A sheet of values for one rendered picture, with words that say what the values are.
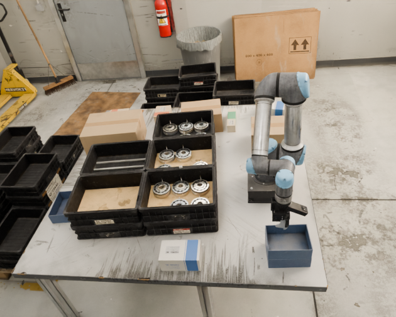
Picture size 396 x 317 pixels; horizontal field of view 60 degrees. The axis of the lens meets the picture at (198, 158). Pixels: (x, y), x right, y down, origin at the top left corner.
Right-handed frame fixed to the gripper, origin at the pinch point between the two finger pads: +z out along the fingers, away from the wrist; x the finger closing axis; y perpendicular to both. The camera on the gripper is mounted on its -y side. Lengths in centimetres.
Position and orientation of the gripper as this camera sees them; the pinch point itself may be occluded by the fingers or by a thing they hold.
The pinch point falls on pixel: (285, 226)
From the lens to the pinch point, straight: 176.6
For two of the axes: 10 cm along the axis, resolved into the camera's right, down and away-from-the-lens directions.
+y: -9.9, 0.5, 1.1
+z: 1.1, 7.6, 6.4
